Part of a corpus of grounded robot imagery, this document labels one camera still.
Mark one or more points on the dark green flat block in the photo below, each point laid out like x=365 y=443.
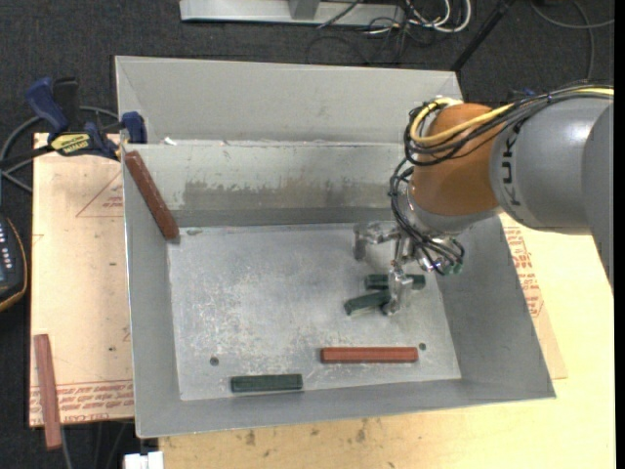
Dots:
x=363 y=303
x=377 y=281
x=266 y=383

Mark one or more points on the grey metal bin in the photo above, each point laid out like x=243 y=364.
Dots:
x=273 y=301

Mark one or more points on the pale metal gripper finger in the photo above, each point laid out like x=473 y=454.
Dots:
x=373 y=233
x=398 y=291

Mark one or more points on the red-brown flat block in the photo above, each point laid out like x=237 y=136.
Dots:
x=151 y=196
x=48 y=394
x=368 y=355

